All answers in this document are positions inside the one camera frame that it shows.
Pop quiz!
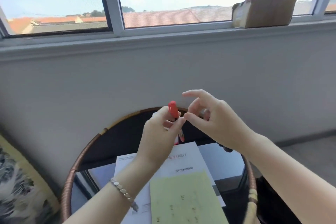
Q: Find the person's left hand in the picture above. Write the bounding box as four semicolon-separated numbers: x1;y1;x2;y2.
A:
136;106;186;170

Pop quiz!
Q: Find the person's right hand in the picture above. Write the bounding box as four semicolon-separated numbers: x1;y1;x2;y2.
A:
182;89;257;153

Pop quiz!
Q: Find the red pen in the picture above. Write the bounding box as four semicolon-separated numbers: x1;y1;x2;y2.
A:
168;100;185;146

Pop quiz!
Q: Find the person's right forearm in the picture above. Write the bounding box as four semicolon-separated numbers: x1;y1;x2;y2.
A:
244;131;336;224

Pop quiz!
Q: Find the person's left forearm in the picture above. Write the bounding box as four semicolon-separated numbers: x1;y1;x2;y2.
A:
62;153;158;224

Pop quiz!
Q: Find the white printed booklet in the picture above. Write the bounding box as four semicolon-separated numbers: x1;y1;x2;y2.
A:
114;141;227;224

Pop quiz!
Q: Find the round rattan-rimmed glass table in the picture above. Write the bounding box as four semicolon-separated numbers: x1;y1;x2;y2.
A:
61;107;259;224

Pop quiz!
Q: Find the light green paper sheet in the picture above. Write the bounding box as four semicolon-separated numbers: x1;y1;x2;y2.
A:
149;170;229;224

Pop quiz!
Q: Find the beige tassel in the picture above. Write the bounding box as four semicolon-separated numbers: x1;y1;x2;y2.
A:
245;188;259;224

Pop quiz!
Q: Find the brown cardboard box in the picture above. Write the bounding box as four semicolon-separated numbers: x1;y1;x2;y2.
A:
231;0;300;29

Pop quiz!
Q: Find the floral patterned yellow-edged cushion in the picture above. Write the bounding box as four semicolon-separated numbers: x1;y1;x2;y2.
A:
0;133;61;224

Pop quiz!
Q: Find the silver link bracelet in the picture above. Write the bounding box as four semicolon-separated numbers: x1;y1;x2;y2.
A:
109;178;139;213

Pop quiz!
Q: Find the white window frame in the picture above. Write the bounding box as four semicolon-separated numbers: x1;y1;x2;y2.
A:
0;0;336;47

